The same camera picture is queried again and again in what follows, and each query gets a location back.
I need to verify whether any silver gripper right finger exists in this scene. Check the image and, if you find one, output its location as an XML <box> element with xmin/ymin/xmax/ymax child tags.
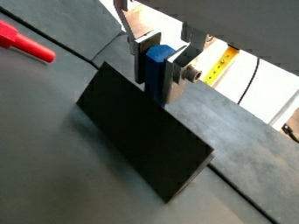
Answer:
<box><xmin>161</xmin><ymin>23</ymin><xmax>207</xmax><ymax>103</ymax></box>

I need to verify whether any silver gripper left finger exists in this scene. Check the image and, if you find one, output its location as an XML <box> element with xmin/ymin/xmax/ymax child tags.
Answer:
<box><xmin>113</xmin><ymin>0</ymin><xmax>161</xmax><ymax>84</ymax></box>

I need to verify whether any blue peg object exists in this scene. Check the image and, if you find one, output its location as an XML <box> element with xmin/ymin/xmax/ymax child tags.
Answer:
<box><xmin>144</xmin><ymin>45</ymin><xmax>175</xmax><ymax>106</ymax></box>

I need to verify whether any black angled fixture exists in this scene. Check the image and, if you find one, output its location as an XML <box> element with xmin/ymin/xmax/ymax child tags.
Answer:
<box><xmin>77</xmin><ymin>64</ymin><xmax>212</xmax><ymax>201</ymax></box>

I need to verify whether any red peg object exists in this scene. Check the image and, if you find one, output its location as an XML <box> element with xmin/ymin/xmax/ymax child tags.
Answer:
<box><xmin>0</xmin><ymin>19</ymin><xmax>56</xmax><ymax>63</ymax></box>

